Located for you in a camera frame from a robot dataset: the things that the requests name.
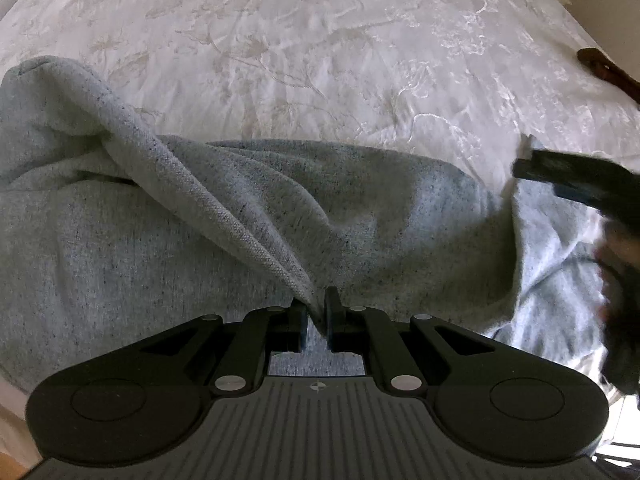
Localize dark brown cloth item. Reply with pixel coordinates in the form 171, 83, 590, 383
576, 48, 640, 104

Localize grey sweat pants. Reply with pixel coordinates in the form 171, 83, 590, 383
1, 58, 602, 392

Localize person's right hand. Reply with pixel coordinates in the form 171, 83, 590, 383
594, 220, 639, 323

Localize white embroidered bedspread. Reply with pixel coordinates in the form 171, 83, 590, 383
1, 0, 639, 445

